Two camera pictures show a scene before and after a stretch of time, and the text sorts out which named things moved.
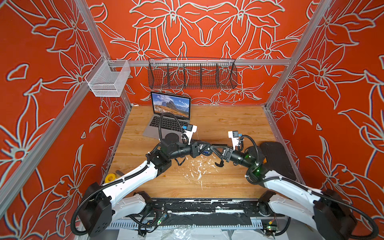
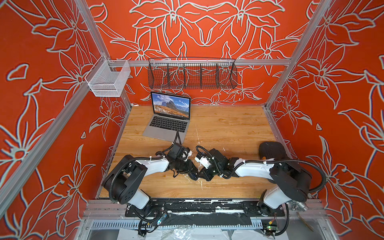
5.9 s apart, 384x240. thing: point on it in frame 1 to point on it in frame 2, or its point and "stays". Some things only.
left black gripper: [194, 148] to [189, 168]
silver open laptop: [171, 112] stays
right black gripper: [229, 153] to [207, 175]
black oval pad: [276, 159] stays
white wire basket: [108, 78] stays
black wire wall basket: [188, 73] stays
